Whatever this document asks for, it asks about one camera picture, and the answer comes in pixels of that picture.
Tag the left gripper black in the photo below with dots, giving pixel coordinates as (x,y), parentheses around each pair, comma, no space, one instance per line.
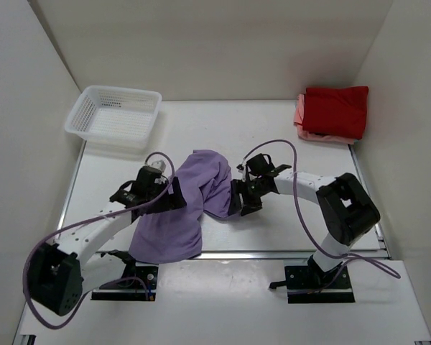
(173,196)

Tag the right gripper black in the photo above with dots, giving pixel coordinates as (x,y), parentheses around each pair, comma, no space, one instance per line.
(244,196)

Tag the purple t shirt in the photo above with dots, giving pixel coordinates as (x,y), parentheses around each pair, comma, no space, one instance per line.
(205,181)

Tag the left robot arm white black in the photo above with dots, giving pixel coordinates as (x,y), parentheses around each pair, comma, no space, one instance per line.
(59,275)

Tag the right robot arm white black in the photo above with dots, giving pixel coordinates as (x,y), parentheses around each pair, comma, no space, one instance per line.
(348,211)

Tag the pink folded t shirt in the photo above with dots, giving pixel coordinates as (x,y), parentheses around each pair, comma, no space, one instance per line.
(308,136)

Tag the white plastic basket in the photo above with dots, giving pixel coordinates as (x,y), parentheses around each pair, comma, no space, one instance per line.
(115,116)

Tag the red folded t shirt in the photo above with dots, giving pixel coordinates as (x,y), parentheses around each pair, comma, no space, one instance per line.
(338,112)

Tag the aluminium rail frame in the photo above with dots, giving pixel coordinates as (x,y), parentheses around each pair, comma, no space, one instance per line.
(222,296)

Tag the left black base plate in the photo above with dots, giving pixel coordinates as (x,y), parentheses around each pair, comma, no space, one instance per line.
(138,284)

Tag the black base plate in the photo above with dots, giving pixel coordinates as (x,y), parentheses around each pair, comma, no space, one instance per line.
(138,284)
(303,289)

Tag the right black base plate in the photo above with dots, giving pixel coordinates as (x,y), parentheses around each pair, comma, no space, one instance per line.
(303,289)

